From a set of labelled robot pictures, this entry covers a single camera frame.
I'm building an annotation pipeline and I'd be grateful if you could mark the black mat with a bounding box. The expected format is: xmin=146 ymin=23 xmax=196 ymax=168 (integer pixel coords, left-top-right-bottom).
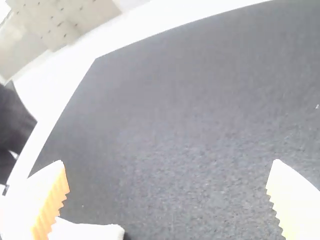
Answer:
xmin=26 ymin=0 xmax=320 ymax=240

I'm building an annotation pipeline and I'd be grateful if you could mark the grey cupboard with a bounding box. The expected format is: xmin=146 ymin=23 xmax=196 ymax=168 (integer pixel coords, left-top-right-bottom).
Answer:
xmin=0 ymin=0 xmax=124 ymax=80

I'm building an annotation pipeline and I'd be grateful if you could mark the pale towel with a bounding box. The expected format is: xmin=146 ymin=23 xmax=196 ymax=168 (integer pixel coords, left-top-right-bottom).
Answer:
xmin=46 ymin=215 xmax=125 ymax=240

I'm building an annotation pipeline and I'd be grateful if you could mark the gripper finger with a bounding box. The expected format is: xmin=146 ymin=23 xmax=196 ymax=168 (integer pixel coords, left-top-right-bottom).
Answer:
xmin=264 ymin=158 xmax=320 ymax=240
xmin=0 ymin=159 xmax=71 ymax=240

